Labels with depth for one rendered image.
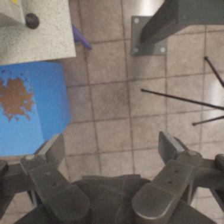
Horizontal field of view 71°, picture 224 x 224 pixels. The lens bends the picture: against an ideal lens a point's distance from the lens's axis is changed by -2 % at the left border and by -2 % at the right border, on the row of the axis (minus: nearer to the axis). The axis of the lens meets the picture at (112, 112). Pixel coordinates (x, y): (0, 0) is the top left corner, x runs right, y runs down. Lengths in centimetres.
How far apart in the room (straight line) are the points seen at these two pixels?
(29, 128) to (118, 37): 96
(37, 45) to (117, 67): 83
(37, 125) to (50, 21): 52
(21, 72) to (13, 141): 38
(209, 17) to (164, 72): 95
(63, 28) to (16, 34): 18
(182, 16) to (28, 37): 54
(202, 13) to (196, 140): 136
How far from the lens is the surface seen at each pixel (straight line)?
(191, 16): 55
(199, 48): 160
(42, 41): 71
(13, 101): 96
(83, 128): 153
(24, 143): 102
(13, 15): 65
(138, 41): 143
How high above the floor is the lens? 141
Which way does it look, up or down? 75 degrees down
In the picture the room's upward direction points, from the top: 178 degrees clockwise
